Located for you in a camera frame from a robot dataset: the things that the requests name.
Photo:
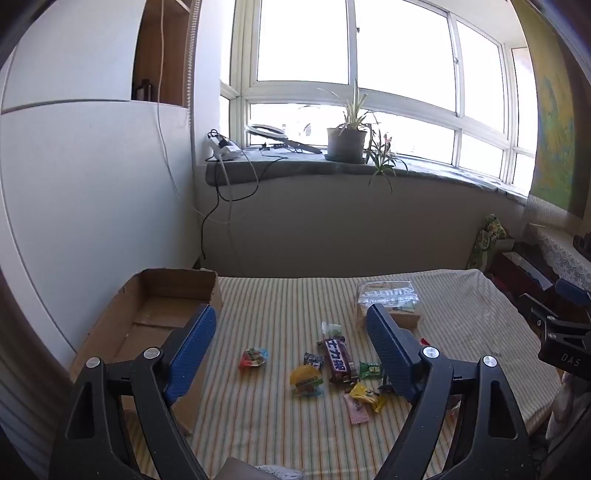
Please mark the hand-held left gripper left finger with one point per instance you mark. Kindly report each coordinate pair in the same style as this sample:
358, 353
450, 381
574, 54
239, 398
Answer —
194, 350

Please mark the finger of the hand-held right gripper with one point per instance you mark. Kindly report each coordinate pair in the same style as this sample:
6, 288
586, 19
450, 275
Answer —
570, 288
538, 308

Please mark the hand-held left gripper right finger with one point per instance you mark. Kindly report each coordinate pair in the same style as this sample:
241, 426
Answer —
388, 350

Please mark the brown chocolate bar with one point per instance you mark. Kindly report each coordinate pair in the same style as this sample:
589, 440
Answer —
337, 360

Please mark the brown cardboard box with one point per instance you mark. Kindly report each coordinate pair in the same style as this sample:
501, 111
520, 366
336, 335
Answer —
157, 295

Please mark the pink snack packet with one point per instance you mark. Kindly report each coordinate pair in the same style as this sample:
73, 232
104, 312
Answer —
356, 410

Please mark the small black snack packet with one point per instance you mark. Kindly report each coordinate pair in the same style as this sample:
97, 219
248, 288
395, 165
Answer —
313, 360

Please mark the yellow round snack packet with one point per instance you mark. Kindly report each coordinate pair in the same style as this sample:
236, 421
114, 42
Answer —
305, 378

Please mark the green snack packet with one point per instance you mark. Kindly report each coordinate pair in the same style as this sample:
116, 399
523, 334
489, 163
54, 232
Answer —
371, 369

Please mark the white lace cloth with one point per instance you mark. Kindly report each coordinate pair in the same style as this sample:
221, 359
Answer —
568, 258

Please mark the dark red cabinet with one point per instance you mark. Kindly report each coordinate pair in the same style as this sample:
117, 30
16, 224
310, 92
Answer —
512, 272

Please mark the pale cloth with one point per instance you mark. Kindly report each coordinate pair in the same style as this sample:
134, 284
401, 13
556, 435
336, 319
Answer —
570, 401

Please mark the bagged sliced bread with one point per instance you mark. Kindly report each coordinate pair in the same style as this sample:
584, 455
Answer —
392, 295

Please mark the clear packet with green candy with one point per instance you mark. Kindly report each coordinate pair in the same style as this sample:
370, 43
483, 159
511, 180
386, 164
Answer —
333, 330

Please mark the red and blue jelly packet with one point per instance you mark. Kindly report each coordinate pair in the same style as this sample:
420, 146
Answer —
253, 359

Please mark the green printed bag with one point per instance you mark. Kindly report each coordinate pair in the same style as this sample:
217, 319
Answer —
485, 240

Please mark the trailing narrow-leaf plant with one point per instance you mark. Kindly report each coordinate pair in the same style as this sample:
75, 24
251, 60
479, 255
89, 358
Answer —
381, 152

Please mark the white power strip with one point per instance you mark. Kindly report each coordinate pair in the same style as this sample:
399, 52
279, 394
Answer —
224, 150

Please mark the potted plant in grey pot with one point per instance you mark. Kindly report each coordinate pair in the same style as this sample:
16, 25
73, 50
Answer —
346, 143

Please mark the white wardrobe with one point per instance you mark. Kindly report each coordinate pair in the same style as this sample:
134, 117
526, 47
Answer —
69, 161

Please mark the wooden shelf niche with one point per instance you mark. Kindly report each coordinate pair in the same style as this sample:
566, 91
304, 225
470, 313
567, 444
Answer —
171, 55

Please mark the white framed window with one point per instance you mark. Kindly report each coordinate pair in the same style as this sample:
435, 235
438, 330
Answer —
304, 41

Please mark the wall map poster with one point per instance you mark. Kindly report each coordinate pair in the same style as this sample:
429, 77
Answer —
554, 138

